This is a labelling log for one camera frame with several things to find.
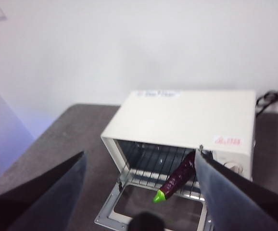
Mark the oven door with beige handle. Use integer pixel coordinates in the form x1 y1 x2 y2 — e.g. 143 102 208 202
94 178 213 231

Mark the metal wire oven rack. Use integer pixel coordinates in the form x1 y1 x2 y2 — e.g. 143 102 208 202
118 167 206 202

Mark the beige round oven knob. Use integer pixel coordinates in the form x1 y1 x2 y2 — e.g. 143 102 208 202
222 160 242 173

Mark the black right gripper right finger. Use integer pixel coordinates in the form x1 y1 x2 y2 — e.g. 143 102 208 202
194 145 278 231

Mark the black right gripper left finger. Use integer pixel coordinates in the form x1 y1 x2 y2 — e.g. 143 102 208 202
0 151 87 231

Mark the black oven power cable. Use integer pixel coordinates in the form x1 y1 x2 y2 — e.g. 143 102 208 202
255 82 278 116

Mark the purple eggplant with green stem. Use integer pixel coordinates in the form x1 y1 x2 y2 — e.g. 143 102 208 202
152 151 196 204

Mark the white toaster oven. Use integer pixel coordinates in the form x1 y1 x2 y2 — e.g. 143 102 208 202
100 90 258 201

